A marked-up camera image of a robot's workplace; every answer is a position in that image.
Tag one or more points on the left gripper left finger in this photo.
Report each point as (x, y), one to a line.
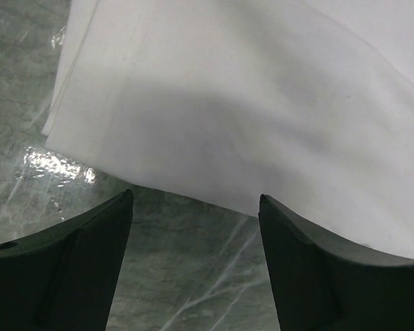
(64, 277)

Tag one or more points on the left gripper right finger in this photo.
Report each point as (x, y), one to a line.
(322, 281)

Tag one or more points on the white coca-cola t-shirt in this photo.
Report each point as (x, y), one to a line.
(310, 102)

